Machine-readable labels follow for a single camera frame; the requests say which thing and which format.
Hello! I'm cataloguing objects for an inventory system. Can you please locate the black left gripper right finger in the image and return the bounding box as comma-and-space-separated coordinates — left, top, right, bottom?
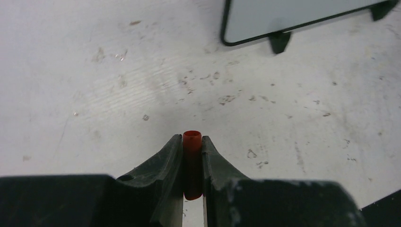
201, 136, 367, 227

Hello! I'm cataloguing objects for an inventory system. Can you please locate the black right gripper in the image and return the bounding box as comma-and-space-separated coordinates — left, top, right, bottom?
361, 190, 401, 227

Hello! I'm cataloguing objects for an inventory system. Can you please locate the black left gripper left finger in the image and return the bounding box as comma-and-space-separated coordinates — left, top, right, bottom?
0, 134, 183, 227

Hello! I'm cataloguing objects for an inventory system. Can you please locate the red marker cap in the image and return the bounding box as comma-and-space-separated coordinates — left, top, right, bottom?
183, 131, 203, 201

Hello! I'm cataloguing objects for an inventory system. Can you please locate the black framed whiteboard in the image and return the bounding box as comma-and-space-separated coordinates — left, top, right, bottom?
220, 0, 400, 54

